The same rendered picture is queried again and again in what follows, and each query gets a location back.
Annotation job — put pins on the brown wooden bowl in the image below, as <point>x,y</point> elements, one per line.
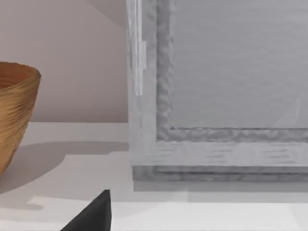
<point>16,108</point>

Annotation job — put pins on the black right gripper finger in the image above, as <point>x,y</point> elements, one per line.
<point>97,214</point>

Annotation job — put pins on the grey cabinet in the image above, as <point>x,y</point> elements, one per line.
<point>216,96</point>

